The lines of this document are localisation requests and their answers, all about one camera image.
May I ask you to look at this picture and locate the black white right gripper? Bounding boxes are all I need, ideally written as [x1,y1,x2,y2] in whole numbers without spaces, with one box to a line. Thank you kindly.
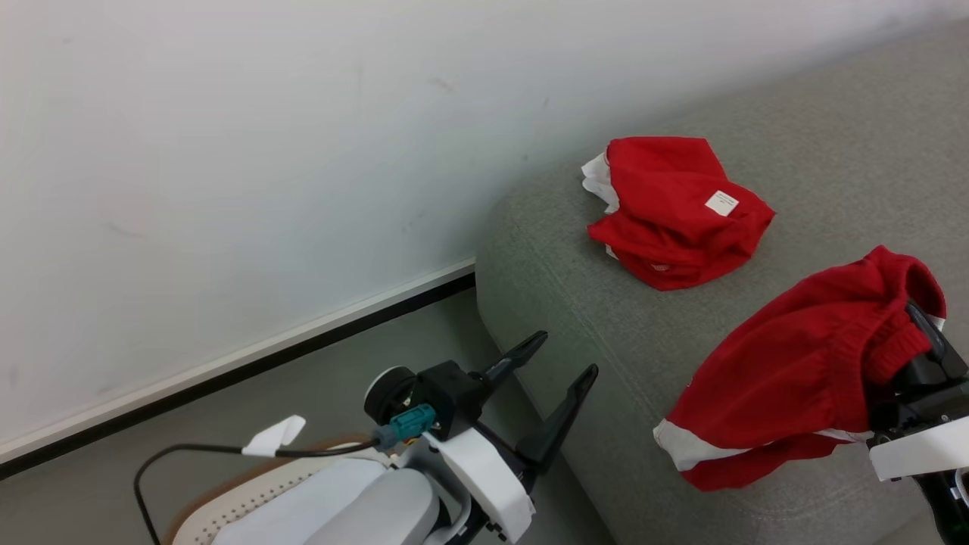
[868,302,969,483]

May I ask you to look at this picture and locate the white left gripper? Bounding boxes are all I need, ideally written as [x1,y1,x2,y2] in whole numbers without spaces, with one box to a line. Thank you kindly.
[425,331,599,545]

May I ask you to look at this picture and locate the red shorts with white stripe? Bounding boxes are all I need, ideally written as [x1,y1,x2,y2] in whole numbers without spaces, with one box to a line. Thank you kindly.
[653,244,949,493]

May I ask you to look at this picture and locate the red garment with white label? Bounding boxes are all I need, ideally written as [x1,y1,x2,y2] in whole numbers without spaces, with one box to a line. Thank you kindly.
[581,136,777,292]

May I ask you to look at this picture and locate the grey fabric sofa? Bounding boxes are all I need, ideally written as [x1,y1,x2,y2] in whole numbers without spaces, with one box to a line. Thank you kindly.
[475,23,969,545]

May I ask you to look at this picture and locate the teal cable connector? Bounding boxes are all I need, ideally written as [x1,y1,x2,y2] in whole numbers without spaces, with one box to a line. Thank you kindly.
[376,403,438,452]

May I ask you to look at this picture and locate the white cable tag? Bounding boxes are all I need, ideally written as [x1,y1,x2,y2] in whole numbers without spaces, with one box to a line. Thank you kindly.
[241,414,307,458]

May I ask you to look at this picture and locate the thin black cable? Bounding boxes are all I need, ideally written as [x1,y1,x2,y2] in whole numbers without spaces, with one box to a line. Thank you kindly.
[134,438,381,545]

